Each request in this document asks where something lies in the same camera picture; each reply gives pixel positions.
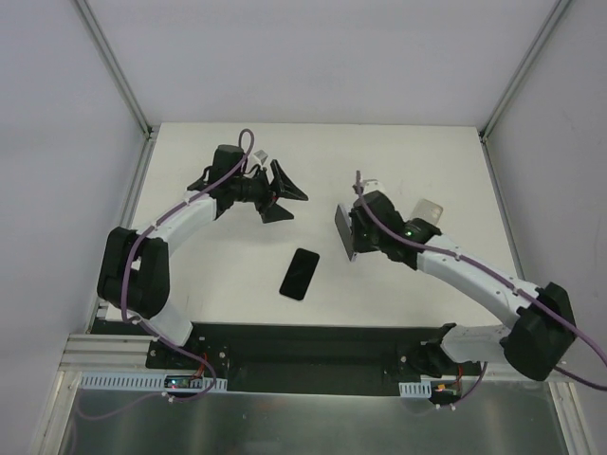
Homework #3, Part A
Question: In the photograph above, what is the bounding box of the purple cable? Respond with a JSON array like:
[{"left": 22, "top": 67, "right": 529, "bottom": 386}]
[
  {"left": 353, "top": 171, "right": 607, "bottom": 412},
  {"left": 75, "top": 128, "right": 260, "bottom": 421}
]

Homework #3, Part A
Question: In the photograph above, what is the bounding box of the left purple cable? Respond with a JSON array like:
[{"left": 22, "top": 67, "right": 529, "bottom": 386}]
[{"left": 75, "top": 128, "right": 260, "bottom": 421}]

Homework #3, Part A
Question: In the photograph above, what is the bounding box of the left aluminium frame post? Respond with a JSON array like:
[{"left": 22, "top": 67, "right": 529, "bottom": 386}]
[{"left": 70, "top": 0, "right": 155, "bottom": 139}]

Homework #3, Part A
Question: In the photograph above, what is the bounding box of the white cable duct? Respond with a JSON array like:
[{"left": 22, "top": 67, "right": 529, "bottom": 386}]
[
  {"left": 398, "top": 379, "right": 432, "bottom": 399},
  {"left": 80, "top": 372, "right": 228, "bottom": 393}
]

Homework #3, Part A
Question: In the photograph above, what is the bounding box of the right aluminium frame post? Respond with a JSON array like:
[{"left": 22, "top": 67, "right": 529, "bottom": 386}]
[{"left": 479, "top": 0, "right": 575, "bottom": 144}]

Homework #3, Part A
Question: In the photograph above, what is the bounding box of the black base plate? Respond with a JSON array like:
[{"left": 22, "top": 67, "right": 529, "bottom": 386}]
[{"left": 145, "top": 323, "right": 481, "bottom": 396}]

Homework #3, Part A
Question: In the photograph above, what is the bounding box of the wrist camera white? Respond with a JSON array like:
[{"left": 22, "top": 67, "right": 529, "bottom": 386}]
[
  {"left": 353, "top": 173, "right": 387, "bottom": 194},
  {"left": 252, "top": 150, "right": 268, "bottom": 167}
]

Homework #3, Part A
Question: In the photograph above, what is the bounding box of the phone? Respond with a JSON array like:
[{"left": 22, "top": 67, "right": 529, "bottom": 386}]
[{"left": 279, "top": 248, "right": 320, "bottom": 301}]

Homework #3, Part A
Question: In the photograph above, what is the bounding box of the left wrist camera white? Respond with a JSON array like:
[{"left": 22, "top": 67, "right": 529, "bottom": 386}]
[{"left": 252, "top": 150, "right": 268, "bottom": 167}]

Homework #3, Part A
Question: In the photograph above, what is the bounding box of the aluminium rail front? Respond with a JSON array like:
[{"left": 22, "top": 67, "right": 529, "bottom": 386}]
[{"left": 61, "top": 331, "right": 570, "bottom": 380}]

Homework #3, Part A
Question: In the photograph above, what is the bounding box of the beige translucent phone case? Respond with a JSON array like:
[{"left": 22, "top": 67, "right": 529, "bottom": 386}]
[{"left": 410, "top": 198, "right": 444, "bottom": 226}]

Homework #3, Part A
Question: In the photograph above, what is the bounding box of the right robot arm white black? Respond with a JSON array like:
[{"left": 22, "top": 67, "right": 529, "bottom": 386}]
[{"left": 347, "top": 190, "right": 576, "bottom": 381}]

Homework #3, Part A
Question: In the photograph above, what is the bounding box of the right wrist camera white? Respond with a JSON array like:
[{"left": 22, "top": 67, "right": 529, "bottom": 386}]
[{"left": 353, "top": 173, "right": 387, "bottom": 194}]

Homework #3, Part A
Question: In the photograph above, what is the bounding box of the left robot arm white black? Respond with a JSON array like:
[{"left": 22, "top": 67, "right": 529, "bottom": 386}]
[{"left": 97, "top": 145, "right": 308, "bottom": 369}]

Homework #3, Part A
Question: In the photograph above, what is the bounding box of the aluminium frame post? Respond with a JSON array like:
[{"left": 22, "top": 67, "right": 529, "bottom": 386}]
[
  {"left": 70, "top": 0, "right": 155, "bottom": 139},
  {"left": 479, "top": 0, "right": 575, "bottom": 144}
]

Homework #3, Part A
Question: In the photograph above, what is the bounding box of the right white cable duct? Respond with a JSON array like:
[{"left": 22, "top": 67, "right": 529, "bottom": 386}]
[{"left": 398, "top": 379, "right": 432, "bottom": 399}]

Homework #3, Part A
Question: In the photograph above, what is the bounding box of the left white cable duct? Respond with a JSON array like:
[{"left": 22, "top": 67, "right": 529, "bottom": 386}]
[{"left": 80, "top": 372, "right": 228, "bottom": 393}]

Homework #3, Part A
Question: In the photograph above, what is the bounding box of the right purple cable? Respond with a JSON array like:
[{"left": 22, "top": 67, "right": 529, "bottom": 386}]
[{"left": 353, "top": 171, "right": 607, "bottom": 412}]

